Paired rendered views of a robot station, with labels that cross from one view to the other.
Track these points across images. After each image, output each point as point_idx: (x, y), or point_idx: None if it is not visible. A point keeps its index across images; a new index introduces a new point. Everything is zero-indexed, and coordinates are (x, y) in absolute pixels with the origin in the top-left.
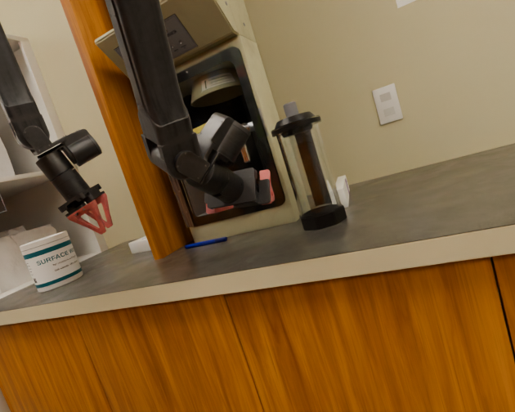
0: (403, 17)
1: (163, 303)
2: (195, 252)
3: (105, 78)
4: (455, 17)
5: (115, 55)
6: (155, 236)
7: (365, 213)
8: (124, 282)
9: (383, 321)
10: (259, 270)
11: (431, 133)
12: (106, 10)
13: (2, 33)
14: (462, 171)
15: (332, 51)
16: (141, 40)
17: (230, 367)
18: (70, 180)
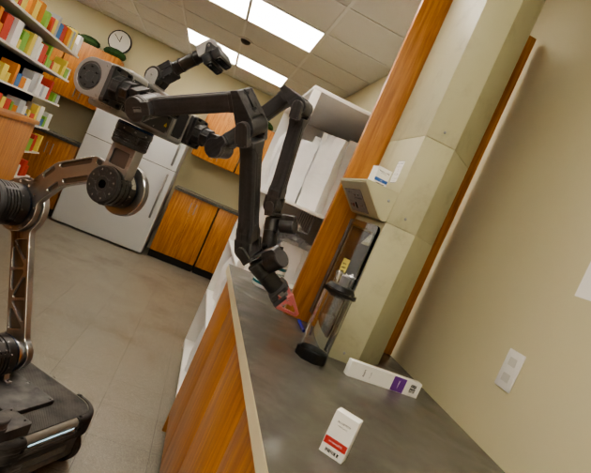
0: (571, 307)
1: None
2: (286, 321)
3: (342, 199)
4: None
5: (345, 190)
6: None
7: (317, 370)
8: (248, 299)
9: (234, 392)
10: (239, 326)
11: (512, 429)
12: None
13: (290, 158)
14: (415, 434)
15: (518, 290)
16: (241, 200)
17: (220, 370)
18: (267, 235)
